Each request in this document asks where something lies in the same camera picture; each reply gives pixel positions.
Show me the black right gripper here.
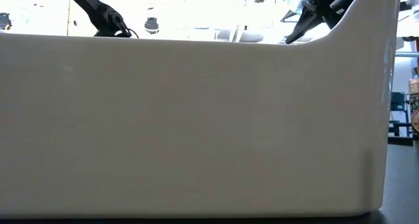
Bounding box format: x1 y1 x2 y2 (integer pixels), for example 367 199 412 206
285 0 348 45

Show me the blue cart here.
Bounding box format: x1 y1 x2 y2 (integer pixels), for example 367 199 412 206
388 91 410 138

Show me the white plastic bin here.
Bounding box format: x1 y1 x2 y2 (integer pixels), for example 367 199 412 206
0 0 401 218

